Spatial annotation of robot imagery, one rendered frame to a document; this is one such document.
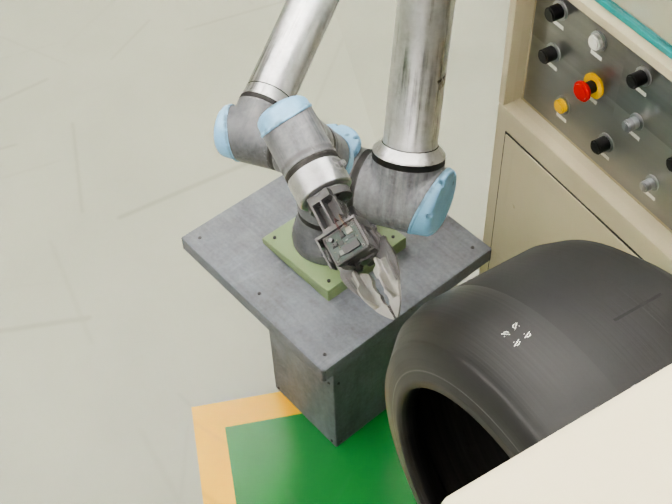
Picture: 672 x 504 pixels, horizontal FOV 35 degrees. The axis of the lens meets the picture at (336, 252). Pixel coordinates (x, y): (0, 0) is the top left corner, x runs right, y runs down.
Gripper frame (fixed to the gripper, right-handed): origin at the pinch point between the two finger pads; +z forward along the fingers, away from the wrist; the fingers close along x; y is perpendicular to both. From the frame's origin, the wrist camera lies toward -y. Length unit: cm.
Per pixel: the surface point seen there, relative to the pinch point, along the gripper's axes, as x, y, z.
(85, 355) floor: -110, -101, -59
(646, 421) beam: 31, 73, 34
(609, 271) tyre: 31.2, 23.3, 15.1
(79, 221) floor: -106, -123, -106
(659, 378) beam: 33, 71, 31
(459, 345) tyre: 12.7, 30.3, 14.8
